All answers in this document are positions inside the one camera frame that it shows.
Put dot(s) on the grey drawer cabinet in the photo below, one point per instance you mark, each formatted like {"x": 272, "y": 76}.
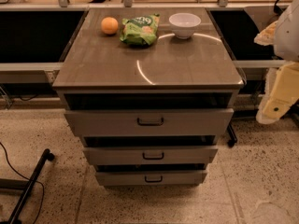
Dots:
{"x": 101, "y": 73}

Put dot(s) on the black leg behind cabinet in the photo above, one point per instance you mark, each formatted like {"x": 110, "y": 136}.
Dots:
{"x": 233, "y": 139}

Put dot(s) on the green snack bag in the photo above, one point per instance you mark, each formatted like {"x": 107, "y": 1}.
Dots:
{"x": 140, "y": 31}

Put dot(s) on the black headphones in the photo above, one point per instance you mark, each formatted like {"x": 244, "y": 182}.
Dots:
{"x": 280, "y": 3}

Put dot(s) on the grey top drawer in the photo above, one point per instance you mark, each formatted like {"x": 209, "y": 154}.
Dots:
{"x": 173, "y": 122}

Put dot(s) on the orange fruit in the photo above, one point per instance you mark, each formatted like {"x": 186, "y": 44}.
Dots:
{"x": 109, "y": 26}

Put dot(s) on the grey bottom drawer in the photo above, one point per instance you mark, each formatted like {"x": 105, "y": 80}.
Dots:
{"x": 151, "y": 178}

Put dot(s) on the white bowl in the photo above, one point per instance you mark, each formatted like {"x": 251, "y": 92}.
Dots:
{"x": 184, "y": 25}

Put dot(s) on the grey drawer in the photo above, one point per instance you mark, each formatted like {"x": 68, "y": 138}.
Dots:
{"x": 173, "y": 122}
{"x": 151, "y": 178}
{"x": 149, "y": 155}

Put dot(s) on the black metal stand leg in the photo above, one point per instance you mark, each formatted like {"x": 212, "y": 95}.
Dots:
{"x": 25, "y": 186}

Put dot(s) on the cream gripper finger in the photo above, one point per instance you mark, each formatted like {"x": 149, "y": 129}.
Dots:
{"x": 266, "y": 36}
{"x": 280, "y": 93}

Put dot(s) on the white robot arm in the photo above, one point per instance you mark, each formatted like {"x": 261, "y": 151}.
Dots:
{"x": 286, "y": 39}

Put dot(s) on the grey middle drawer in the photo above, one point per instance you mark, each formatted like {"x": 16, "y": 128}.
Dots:
{"x": 149, "y": 155}

